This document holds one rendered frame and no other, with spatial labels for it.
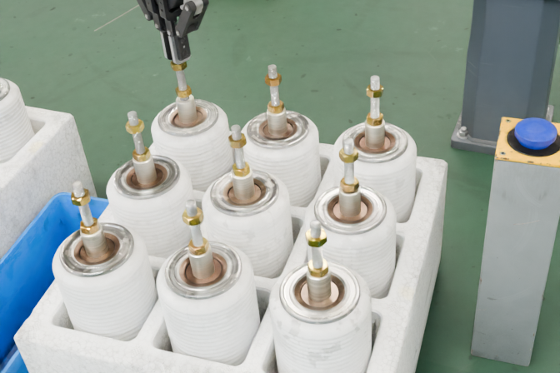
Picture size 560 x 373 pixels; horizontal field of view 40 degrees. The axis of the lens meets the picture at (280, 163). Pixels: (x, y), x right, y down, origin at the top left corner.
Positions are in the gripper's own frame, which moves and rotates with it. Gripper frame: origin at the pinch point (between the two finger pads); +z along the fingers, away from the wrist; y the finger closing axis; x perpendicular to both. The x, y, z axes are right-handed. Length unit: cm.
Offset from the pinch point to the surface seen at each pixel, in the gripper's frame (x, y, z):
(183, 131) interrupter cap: -2.3, 2.0, 10.2
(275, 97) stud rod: 5.4, 10.6, 5.5
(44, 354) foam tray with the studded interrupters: -29.5, 11.7, 19.0
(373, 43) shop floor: 60, -23, 36
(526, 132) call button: 14.9, 37.3, 2.6
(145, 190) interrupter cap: -12.0, 7.8, 10.1
